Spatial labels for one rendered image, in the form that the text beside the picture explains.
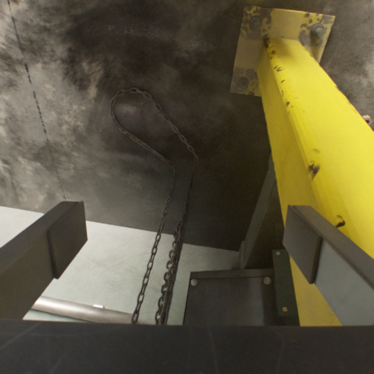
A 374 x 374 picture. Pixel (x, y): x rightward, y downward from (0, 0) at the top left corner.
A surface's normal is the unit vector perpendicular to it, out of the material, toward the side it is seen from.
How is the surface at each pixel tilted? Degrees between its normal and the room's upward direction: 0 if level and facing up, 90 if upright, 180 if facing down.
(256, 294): 90
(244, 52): 0
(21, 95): 0
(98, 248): 90
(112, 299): 90
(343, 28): 0
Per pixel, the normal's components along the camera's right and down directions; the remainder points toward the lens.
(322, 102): 0.07, -0.75
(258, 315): -0.27, -0.76
